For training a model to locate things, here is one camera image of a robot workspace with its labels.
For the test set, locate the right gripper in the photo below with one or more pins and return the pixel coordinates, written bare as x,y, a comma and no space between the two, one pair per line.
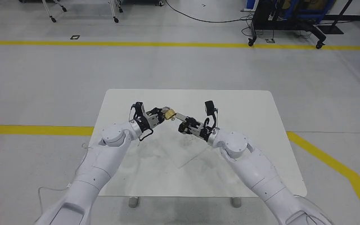
203,130

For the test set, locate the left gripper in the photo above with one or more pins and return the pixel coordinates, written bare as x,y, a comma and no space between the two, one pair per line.
152,120

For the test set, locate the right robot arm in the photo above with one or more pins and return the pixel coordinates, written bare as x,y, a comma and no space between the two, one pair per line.
258,171

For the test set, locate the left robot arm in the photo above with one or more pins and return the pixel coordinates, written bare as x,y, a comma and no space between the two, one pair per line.
92,171

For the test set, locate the grey table foot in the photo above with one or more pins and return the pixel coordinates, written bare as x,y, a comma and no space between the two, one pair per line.
134,202
236,202

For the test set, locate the white wheeled stand leg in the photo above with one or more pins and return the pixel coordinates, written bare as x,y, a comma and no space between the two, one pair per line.
114,11
50,12

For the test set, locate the floor socket plate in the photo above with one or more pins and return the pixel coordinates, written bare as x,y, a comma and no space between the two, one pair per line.
75,37
270,40

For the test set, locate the black wheeled cart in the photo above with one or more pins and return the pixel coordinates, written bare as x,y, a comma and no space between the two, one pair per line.
284,24

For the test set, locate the black floor stand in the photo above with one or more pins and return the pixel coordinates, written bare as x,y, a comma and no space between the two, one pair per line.
334,26

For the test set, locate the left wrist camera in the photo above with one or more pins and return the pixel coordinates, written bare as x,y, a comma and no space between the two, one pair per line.
139,109

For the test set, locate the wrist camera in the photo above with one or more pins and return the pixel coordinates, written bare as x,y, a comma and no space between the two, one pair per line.
139,109
209,108

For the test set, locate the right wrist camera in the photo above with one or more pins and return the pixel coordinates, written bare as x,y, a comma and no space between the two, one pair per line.
209,108

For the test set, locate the blue frame on cart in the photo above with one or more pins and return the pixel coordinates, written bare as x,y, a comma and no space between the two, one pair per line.
309,8

